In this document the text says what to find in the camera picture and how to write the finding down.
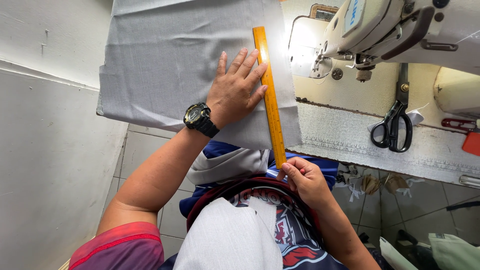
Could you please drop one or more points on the person's left hand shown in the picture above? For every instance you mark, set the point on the person's left hand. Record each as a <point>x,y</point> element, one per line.
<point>229,92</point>

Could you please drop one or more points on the person's right hand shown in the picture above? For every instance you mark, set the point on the person's right hand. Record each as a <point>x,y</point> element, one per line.
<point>305,182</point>

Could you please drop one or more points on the yellow wooden ruler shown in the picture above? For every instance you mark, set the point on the yellow wooden ruler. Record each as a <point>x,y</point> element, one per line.
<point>270,97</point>

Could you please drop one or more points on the grey fabric sheet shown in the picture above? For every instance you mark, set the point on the grey fabric sheet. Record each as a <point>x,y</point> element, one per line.
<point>168,71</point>

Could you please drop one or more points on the black wristwatch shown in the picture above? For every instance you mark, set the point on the black wristwatch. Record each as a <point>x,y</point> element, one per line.
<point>199,119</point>

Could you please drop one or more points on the person's printed jersey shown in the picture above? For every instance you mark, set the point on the person's printed jersey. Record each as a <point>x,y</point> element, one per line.
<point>285,225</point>

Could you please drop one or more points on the blue and grey garment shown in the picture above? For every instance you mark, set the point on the blue and grey garment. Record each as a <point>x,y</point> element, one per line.
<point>240,165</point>

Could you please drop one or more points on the heap of fabric scraps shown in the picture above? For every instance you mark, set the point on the heap of fabric scraps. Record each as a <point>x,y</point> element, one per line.
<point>375,183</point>

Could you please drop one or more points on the white cloth on lap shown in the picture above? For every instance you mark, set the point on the white cloth on lap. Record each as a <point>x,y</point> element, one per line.
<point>228,240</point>

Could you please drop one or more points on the black scissors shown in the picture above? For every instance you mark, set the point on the black scissors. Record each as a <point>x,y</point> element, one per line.
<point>395,120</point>

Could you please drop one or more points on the pale green cloth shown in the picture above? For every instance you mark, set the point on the pale green cloth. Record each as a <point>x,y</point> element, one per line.
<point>431,251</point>

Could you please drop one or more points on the white sewing machine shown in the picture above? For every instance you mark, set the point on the white sewing machine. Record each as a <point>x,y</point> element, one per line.
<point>393,48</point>

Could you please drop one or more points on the red thread snips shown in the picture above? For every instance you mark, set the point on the red thread snips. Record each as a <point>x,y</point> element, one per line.
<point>457,124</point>

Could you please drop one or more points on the orange plastic piece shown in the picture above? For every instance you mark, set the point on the orange plastic piece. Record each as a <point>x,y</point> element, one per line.
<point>471,143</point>

